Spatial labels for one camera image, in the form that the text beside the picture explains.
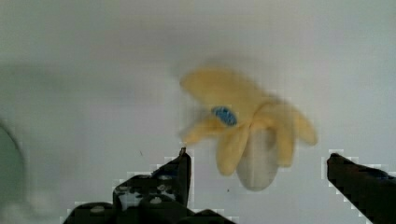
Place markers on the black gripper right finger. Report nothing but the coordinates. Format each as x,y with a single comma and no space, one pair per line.
372,191

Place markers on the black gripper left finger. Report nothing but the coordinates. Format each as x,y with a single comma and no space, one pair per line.
158,198

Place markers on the yellow plush banana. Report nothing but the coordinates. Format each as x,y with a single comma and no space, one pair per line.
257,131

